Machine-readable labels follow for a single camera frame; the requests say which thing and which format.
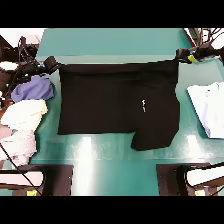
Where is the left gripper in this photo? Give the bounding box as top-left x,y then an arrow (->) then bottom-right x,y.
42,55 -> 63,75

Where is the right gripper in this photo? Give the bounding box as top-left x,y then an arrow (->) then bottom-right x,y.
175,47 -> 195,65

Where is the black T-shirt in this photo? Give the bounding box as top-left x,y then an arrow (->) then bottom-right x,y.
57,59 -> 181,152

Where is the blue garment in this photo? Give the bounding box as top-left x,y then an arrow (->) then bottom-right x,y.
10,74 -> 56,104

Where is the cream garment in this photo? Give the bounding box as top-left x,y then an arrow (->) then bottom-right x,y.
0,98 -> 50,131

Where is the white garment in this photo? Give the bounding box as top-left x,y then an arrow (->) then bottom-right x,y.
186,81 -> 224,140

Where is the pale pink garment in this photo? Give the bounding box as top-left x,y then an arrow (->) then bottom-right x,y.
0,123 -> 39,168

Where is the black cable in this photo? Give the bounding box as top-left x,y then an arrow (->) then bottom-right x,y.
0,142 -> 43,197

